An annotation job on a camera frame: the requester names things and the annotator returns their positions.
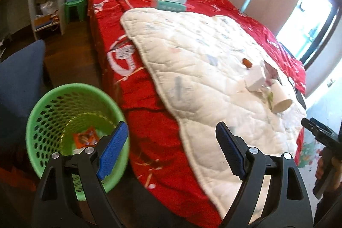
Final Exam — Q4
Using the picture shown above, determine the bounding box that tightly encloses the orange snack wrapper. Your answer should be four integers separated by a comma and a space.
73, 127, 100, 149

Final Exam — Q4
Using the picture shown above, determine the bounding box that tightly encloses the white paper cup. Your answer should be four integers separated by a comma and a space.
268, 80, 293, 113

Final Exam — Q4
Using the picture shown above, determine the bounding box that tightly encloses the white plastic cup lid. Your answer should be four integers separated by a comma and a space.
245, 65, 266, 91

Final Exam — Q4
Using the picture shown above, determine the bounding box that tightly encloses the pink snack wrapper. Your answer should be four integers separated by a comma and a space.
264, 60, 282, 86

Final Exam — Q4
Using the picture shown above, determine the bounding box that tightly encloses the small orange wrapper scrap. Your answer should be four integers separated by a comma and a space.
242, 58, 253, 69

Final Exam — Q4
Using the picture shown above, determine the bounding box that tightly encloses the green mesh trash basket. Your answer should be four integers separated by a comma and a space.
25, 83, 131, 202

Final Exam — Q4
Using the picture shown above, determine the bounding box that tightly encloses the person right hand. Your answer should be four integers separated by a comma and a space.
315, 150, 341, 192

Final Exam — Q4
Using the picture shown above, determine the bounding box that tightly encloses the red patterned bed duvet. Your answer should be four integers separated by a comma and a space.
88, 0, 305, 227

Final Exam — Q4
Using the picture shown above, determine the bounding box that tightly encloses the white quilted blanket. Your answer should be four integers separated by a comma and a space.
121, 7, 305, 216

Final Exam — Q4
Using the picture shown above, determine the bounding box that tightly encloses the blue office chair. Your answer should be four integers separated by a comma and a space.
1, 40, 45, 140

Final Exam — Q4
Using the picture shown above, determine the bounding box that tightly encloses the green plastic stool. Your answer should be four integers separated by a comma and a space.
64, 0, 87, 24

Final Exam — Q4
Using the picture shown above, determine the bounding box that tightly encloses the teal tissue box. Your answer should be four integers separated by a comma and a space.
151, 0, 187, 12

